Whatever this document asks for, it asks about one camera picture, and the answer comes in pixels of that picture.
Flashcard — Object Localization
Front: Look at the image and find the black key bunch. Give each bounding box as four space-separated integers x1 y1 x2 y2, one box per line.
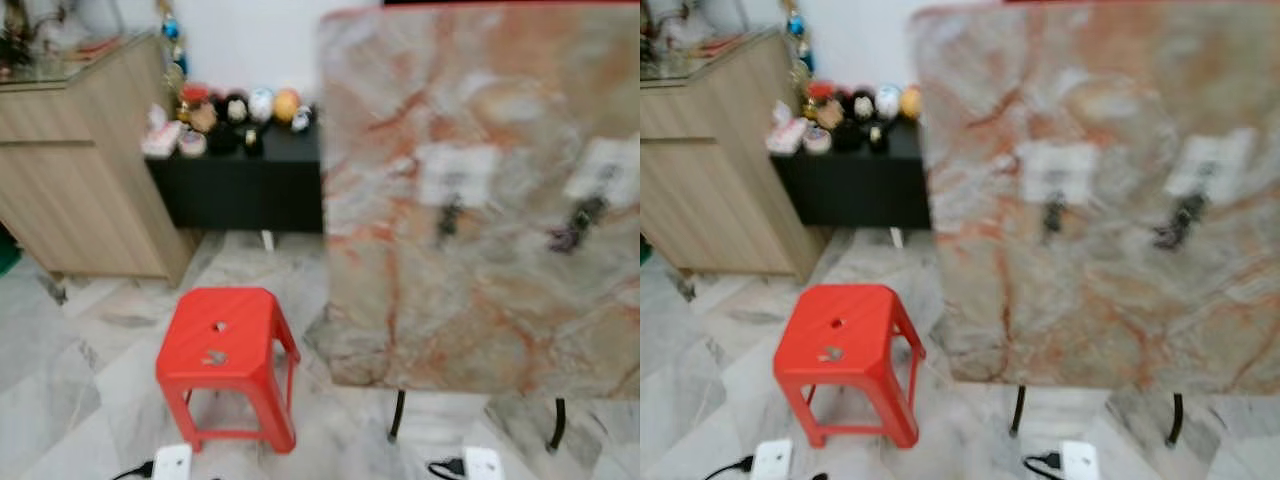
1040 193 1069 241
436 195 467 243
1152 193 1211 251
547 195 609 254

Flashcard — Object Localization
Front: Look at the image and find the marble pattern folding table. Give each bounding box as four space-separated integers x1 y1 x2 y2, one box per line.
303 5 641 453
908 3 1280 448

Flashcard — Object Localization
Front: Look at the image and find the pink white figurine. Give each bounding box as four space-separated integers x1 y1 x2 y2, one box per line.
141 103 186 159
766 100 809 154

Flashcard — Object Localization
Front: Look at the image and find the black TV console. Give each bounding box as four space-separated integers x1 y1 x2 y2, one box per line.
770 118 933 231
145 118 326 235

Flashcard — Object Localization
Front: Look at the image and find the red plastic stool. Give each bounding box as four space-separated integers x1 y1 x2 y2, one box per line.
155 287 302 455
772 284 927 450

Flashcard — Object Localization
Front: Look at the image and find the black mouse plush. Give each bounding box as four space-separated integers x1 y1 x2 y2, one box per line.
840 88 879 126
215 92 251 129

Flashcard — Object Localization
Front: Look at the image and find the beaded hanging ornament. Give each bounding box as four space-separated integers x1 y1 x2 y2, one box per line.
780 0 813 101
155 0 191 101

